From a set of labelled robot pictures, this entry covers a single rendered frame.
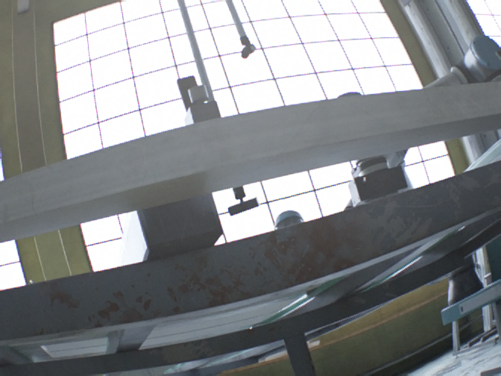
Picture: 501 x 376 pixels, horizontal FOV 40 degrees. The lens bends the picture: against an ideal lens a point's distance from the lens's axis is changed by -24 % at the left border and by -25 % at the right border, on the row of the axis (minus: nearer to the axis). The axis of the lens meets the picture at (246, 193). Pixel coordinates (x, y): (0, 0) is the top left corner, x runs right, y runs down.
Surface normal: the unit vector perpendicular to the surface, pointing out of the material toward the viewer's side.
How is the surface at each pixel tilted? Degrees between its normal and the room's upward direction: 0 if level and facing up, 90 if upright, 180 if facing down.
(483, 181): 90
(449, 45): 90
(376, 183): 90
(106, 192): 90
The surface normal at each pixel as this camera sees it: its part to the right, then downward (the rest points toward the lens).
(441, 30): -0.90, 0.18
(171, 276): 0.20, -0.28
